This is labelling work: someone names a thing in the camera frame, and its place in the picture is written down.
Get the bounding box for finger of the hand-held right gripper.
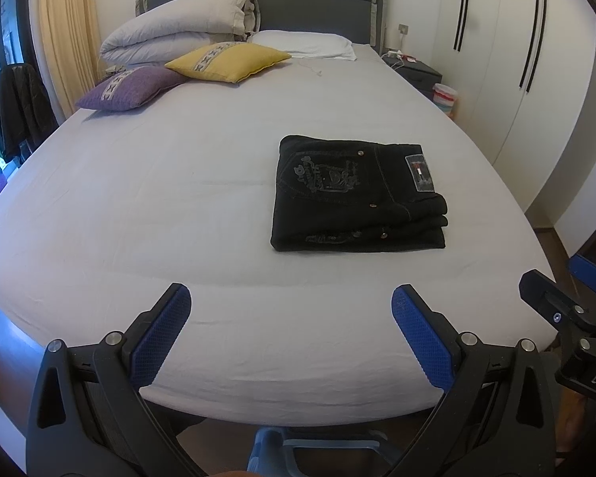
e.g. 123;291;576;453
519;269;596;339
569;253;596;297

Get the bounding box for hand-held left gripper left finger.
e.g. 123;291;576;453
26;282;193;477

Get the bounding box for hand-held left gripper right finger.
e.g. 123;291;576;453
387;283;570;477

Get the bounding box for black denim pants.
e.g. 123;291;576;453
269;134;450;253

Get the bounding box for bed with white sheet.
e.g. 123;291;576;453
0;42;557;428

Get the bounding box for light blue plastic stool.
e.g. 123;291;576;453
248;425;393;477

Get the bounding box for white striped waste bin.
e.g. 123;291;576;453
432;84;459;119

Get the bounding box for white wardrobe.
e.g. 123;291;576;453
430;0;596;259

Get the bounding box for purple cushion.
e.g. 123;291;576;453
74;66;190;111

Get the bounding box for dark grey nightstand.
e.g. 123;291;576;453
381;54;444;98

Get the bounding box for black hanging jacket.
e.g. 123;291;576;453
0;63;60;165

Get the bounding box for yellow cushion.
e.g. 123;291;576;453
165;42;293;84

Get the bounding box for folded grey duvet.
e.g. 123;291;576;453
99;0;262;68

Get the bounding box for beige curtain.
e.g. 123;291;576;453
37;0;103;120

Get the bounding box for white pillow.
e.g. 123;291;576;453
247;30;357;62

